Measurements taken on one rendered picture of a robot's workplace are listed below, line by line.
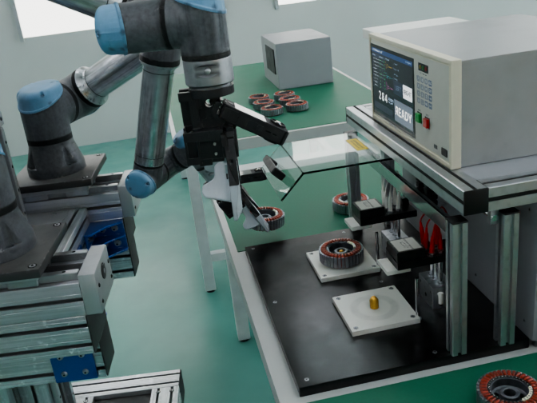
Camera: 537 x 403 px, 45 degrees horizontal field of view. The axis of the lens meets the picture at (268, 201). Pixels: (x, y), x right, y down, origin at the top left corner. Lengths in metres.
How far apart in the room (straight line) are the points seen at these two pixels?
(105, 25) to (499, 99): 0.71
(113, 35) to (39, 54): 5.02
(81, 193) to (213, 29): 0.91
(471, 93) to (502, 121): 0.09
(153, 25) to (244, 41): 5.05
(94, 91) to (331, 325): 0.89
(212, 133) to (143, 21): 0.19
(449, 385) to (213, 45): 0.75
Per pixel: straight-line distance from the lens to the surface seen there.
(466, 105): 1.25
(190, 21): 0.97
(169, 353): 2.82
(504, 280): 1.30
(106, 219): 1.80
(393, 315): 1.43
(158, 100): 1.59
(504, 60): 1.27
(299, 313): 1.48
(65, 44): 5.98
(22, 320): 1.39
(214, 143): 1.01
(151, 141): 1.63
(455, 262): 1.23
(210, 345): 2.81
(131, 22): 1.00
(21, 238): 1.35
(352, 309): 1.46
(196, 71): 0.99
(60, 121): 1.77
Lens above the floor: 1.55
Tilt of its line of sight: 22 degrees down
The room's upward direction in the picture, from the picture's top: 7 degrees counter-clockwise
